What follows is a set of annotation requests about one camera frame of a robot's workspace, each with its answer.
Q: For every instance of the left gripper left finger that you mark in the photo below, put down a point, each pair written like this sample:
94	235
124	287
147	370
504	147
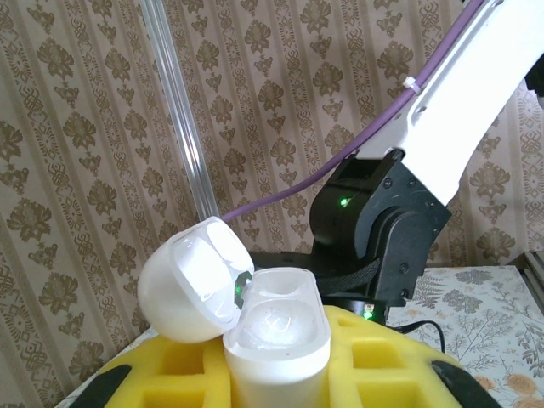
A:
178	374

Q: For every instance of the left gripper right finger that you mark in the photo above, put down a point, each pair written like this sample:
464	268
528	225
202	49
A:
382	374

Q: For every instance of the white earbud charging case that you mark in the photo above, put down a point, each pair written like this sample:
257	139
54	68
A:
276	370

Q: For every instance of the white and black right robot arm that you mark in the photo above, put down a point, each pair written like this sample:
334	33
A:
446	106

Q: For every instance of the floral patterned table cover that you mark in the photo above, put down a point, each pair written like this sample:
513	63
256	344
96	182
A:
489	331

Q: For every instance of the clear acrylic pole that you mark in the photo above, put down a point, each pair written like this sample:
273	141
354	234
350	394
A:
187	127

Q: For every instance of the aluminium side rail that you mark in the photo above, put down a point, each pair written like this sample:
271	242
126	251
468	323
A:
534	272

